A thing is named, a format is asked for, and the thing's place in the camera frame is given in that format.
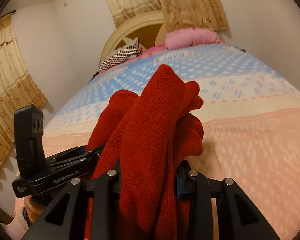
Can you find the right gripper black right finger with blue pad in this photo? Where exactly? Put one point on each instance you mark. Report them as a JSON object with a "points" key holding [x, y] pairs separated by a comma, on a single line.
{"points": [[237, 216]]}

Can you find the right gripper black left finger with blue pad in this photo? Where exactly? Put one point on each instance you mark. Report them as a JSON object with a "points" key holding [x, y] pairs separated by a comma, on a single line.
{"points": [[82, 210]]}

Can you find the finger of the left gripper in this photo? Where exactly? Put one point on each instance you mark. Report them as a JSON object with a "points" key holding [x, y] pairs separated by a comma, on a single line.
{"points": [[71, 155]]}

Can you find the red knitted embroidered sweater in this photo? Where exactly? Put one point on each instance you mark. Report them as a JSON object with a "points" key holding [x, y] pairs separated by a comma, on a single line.
{"points": [[150, 135]]}

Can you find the beige side curtain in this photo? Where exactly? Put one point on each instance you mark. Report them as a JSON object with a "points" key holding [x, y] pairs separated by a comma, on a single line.
{"points": [[17, 88]]}

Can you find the polka dot bed quilt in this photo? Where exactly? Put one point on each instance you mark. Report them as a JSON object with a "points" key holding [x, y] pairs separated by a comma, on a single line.
{"points": [[250, 116]]}

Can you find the striped pillow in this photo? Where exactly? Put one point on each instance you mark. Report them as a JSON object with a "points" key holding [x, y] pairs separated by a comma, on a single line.
{"points": [[122, 54]]}

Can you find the cream wooden headboard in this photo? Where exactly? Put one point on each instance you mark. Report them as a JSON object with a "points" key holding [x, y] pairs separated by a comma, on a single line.
{"points": [[148, 27]]}

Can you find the pink pillow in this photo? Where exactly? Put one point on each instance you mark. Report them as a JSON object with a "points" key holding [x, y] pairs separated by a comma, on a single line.
{"points": [[192, 36]]}

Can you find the beige patterned window curtain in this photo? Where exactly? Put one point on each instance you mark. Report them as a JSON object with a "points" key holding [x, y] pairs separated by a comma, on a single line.
{"points": [[178, 14]]}

